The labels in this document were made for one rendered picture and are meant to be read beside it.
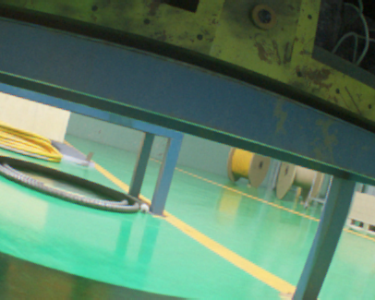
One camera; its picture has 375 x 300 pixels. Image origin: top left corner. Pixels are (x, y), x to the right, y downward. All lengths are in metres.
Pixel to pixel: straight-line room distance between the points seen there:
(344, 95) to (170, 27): 0.39
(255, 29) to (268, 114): 0.17
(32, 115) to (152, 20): 5.89
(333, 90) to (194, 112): 0.29
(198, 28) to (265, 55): 0.14
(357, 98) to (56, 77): 0.61
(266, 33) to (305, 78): 0.12
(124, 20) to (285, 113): 0.36
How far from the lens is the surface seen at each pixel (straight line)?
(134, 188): 4.44
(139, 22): 0.93
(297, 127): 1.06
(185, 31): 0.94
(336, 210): 1.99
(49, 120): 6.79
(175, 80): 0.96
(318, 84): 1.05
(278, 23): 1.02
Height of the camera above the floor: 0.49
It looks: 1 degrees up
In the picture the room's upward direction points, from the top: 15 degrees clockwise
